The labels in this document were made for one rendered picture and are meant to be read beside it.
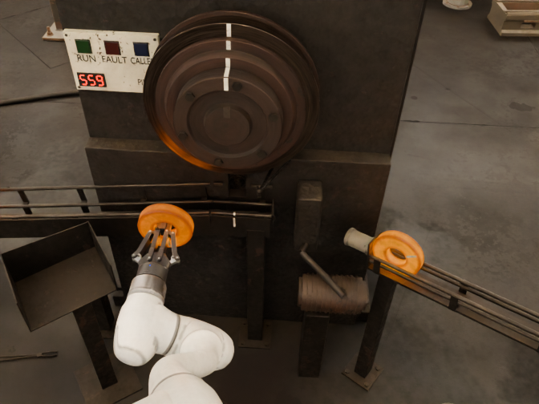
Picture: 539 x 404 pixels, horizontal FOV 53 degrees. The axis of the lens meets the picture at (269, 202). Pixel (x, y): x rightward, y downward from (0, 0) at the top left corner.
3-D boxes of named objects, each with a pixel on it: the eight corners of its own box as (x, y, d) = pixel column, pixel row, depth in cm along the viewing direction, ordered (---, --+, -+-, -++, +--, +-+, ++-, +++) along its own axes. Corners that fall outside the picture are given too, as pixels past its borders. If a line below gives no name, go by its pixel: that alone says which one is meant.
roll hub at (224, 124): (180, 154, 151) (171, 64, 132) (281, 159, 150) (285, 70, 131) (177, 167, 147) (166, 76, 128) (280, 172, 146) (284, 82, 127)
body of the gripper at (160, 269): (135, 290, 139) (143, 261, 145) (168, 292, 139) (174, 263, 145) (131, 272, 134) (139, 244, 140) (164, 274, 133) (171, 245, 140)
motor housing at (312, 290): (291, 349, 217) (299, 264, 180) (346, 353, 217) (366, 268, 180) (290, 379, 208) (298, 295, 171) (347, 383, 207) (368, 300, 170)
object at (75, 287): (59, 377, 206) (-1, 253, 156) (125, 347, 216) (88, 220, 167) (75, 423, 193) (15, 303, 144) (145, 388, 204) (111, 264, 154)
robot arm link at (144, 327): (117, 305, 134) (165, 321, 138) (99, 362, 123) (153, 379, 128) (132, 284, 127) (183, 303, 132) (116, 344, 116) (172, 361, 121)
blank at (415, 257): (389, 271, 171) (384, 277, 169) (368, 231, 166) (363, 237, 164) (432, 270, 160) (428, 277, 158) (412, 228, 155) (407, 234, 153)
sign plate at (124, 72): (79, 86, 160) (64, 28, 147) (166, 90, 159) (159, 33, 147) (76, 90, 158) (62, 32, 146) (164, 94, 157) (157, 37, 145)
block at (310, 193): (293, 228, 189) (297, 176, 172) (316, 230, 188) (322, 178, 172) (293, 252, 181) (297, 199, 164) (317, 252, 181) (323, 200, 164)
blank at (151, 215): (133, 203, 148) (130, 212, 146) (188, 202, 146) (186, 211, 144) (147, 239, 159) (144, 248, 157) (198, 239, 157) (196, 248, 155)
